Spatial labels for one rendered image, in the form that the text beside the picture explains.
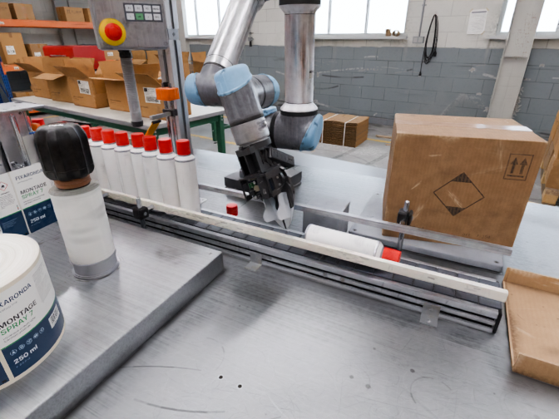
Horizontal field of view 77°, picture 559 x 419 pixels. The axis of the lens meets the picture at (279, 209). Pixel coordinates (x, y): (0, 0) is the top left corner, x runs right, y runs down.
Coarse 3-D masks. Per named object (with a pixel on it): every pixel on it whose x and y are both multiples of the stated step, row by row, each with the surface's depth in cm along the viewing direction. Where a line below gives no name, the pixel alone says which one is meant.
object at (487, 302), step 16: (128, 208) 100; (192, 224) 90; (208, 224) 90; (256, 224) 90; (256, 240) 83; (304, 256) 77; (320, 256) 77; (368, 272) 72; (384, 272) 72; (448, 272) 72; (432, 288) 67; (448, 288) 67; (480, 304) 63; (496, 304) 63
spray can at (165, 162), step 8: (160, 144) 87; (168, 144) 87; (160, 152) 88; (168, 152) 88; (160, 160) 88; (168, 160) 88; (160, 168) 89; (168, 168) 89; (160, 176) 90; (168, 176) 90; (168, 184) 90; (176, 184) 92; (168, 192) 91; (176, 192) 92; (168, 200) 92; (176, 200) 93
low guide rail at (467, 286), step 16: (112, 192) 100; (160, 208) 93; (176, 208) 91; (224, 224) 85; (240, 224) 83; (272, 240) 80; (288, 240) 78; (304, 240) 76; (336, 256) 73; (352, 256) 72; (368, 256) 71; (400, 272) 68; (416, 272) 67; (432, 272) 66; (464, 288) 64; (480, 288) 62; (496, 288) 61
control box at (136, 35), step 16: (96, 0) 81; (112, 0) 82; (128, 0) 83; (144, 0) 85; (160, 0) 86; (96, 16) 82; (112, 16) 83; (96, 32) 84; (128, 32) 86; (144, 32) 88; (160, 32) 89; (112, 48) 86; (128, 48) 88; (144, 48) 89; (160, 48) 91
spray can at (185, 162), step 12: (180, 144) 85; (180, 156) 87; (192, 156) 88; (180, 168) 87; (192, 168) 88; (180, 180) 89; (192, 180) 89; (180, 192) 90; (192, 192) 90; (192, 204) 92
